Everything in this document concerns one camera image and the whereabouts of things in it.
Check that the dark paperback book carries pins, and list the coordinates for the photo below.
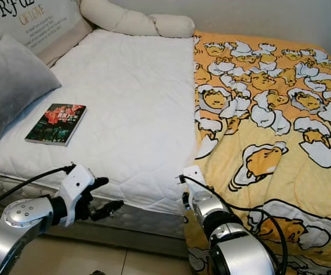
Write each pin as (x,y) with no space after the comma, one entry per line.
(56,126)

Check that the yellow cartoon egg blanket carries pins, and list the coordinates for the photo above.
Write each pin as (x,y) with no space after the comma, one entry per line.
(268,114)

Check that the grey pillow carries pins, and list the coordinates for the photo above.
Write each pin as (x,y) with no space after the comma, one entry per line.
(16,86)

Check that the white quilted mattress cover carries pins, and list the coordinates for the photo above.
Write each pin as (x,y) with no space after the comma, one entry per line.
(131,103)

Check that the long beige bolster pillow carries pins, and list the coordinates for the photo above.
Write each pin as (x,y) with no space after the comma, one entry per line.
(137,23)

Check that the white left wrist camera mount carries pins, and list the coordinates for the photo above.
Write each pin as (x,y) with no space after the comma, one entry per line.
(77,189)

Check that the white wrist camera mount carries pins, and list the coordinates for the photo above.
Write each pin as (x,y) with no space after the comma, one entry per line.
(77,189)
(194,179)

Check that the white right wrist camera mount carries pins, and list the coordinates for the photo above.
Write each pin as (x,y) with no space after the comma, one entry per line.
(194,179)

